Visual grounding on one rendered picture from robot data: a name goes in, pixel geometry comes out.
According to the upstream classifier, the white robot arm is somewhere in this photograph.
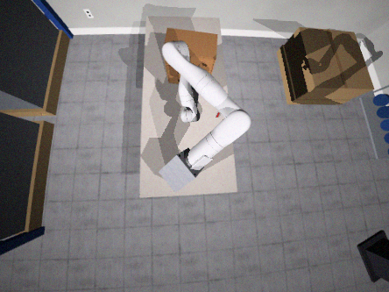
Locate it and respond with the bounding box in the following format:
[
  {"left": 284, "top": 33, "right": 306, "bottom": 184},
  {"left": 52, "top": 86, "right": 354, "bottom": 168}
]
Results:
[{"left": 162, "top": 40, "right": 251, "bottom": 170}]

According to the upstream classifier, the small wooden chest of drawers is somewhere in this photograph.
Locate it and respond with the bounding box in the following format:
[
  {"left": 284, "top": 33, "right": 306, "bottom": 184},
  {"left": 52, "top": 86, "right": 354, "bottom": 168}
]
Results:
[{"left": 165, "top": 28, "right": 217, "bottom": 75}]

